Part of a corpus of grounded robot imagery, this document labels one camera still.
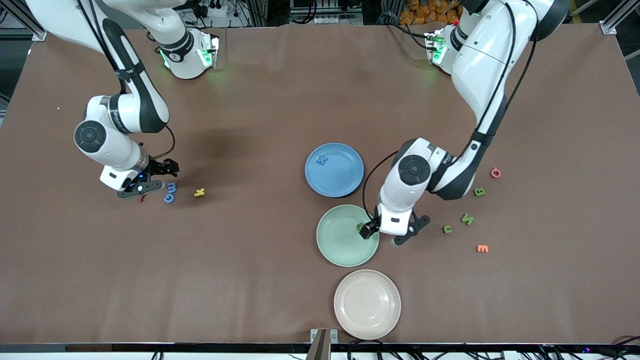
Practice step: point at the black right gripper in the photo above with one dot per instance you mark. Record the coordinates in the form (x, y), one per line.
(159, 168)

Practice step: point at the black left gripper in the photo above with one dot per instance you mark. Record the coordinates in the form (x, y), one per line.
(369, 229)

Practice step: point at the blue foam letter c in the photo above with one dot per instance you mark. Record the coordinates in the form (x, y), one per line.
(166, 198)

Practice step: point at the green foam letter u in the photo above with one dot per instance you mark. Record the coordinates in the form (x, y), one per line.
(447, 230)

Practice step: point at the blue foam letter x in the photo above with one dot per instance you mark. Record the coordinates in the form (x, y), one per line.
(322, 160)

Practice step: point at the green foam letter N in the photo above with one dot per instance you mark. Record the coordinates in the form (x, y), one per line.
(467, 219)

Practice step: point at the green foam letter B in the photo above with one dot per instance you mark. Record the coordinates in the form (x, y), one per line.
(479, 192)

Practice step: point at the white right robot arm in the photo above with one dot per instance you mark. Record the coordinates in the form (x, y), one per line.
(107, 145)

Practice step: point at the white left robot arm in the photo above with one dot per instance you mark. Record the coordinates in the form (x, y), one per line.
(480, 55)

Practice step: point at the green plate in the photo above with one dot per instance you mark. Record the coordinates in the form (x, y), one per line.
(345, 245)

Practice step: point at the yellow foam letter k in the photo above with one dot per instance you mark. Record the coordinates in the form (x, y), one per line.
(199, 192)

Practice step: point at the blue plate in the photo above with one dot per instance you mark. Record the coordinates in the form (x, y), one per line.
(340, 175)

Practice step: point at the pink plate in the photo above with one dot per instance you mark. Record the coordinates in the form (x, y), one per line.
(367, 304)

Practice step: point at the orange foam letter E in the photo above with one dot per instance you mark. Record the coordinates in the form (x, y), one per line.
(482, 248)

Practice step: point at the brown table cover sheet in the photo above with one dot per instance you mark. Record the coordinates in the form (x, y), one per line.
(250, 300)

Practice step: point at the white power strip with plugs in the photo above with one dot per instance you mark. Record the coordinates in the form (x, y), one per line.
(217, 10)

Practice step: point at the long white power strip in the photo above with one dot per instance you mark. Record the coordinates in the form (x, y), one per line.
(325, 19)

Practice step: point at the orange net bag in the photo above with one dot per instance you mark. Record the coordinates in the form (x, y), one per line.
(425, 10)

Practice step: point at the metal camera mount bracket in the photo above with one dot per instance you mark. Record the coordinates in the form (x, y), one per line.
(320, 345)

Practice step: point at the aluminium frame profile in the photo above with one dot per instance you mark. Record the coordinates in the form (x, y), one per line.
(40, 35)
(612, 22)

